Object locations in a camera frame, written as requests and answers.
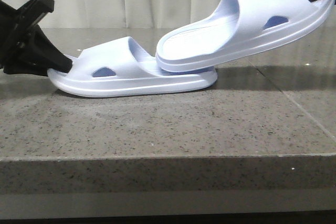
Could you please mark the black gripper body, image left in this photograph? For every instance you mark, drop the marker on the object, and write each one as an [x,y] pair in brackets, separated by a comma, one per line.
[19,28]

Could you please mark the light blue slipper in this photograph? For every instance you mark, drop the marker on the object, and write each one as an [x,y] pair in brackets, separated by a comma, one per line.
[122,68]
[239,28]

